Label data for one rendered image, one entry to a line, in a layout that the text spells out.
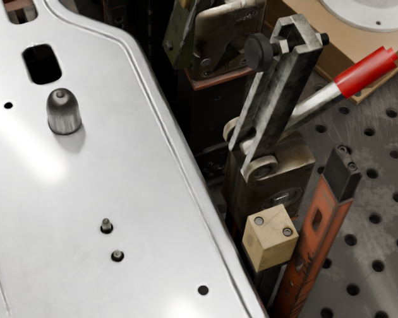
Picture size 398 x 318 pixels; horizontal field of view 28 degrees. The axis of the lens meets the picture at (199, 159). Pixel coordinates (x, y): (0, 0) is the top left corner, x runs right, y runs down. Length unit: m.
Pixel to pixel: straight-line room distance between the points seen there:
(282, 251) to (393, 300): 0.41
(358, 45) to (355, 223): 0.26
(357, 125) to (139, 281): 0.56
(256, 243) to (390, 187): 0.49
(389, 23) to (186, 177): 0.52
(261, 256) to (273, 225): 0.03
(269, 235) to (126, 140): 0.19
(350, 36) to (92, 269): 0.60
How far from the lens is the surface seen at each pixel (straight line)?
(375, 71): 0.69
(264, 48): 0.58
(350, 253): 1.09
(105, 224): 0.73
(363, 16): 1.19
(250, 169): 0.69
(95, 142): 0.79
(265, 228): 0.68
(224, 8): 0.80
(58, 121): 0.78
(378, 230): 1.11
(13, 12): 0.91
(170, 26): 0.84
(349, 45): 1.17
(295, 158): 0.73
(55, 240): 0.74
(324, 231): 0.64
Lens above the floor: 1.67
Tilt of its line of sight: 60 degrees down
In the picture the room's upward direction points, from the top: 5 degrees clockwise
